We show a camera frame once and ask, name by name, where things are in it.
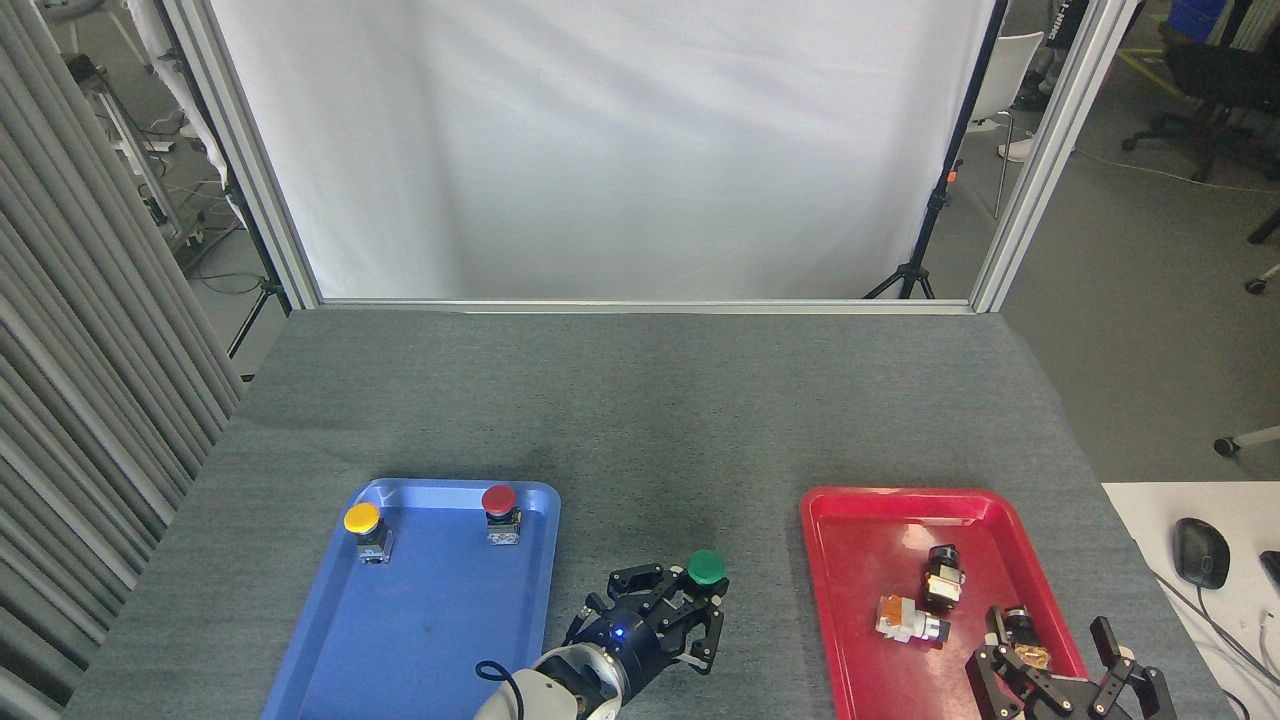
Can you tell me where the metal cart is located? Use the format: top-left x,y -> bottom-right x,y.
60,50 -> 209,253

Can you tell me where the red plastic tray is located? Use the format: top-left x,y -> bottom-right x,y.
800,486 -> 1089,720

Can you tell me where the white desk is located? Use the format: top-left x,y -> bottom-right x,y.
1100,482 -> 1280,720

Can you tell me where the black tripod stand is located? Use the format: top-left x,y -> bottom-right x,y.
864,0 -> 1011,301

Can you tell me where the red push button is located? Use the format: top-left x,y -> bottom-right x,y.
481,485 -> 523,547

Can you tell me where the black and orange switch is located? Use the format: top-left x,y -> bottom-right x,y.
1003,604 -> 1053,673

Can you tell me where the blue plastic tray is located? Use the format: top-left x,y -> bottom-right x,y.
262,478 -> 562,720

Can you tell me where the orange and white switch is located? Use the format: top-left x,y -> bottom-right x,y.
875,595 -> 951,649

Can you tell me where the green push button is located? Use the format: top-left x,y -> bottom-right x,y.
686,550 -> 728,603

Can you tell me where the yellow push button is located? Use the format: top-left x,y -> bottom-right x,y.
343,502 -> 394,566

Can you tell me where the black light stand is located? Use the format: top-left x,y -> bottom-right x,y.
160,0 -> 293,359

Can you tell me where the grey desk cable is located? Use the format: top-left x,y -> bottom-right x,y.
1150,568 -> 1280,693

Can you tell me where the white backdrop cloth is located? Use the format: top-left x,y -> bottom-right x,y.
208,0 -> 1001,302

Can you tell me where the silver aluminium frame rail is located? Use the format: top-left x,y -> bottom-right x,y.
318,298 -> 976,317

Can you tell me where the black and white switch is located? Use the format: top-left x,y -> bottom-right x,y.
922,544 -> 967,611

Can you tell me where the black office chair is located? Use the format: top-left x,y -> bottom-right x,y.
1120,0 -> 1280,186

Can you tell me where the white chair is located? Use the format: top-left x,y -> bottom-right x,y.
965,32 -> 1045,221

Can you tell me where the white chair leg with caster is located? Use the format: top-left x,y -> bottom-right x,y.
1213,425 -> 1280,459

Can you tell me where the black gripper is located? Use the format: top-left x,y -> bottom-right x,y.
964,606 -> 1178,720
563,563 -> 728,693

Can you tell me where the black computer mouse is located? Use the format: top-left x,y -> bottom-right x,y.
1172,517 -> 1231,591

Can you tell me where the silver aluminium frame post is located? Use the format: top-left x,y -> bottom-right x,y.
160,0 -> 323,311
970,0 -> 1141,314

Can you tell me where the grey ribbed curtain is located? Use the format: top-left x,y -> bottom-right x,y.
0,0 -> 244,720

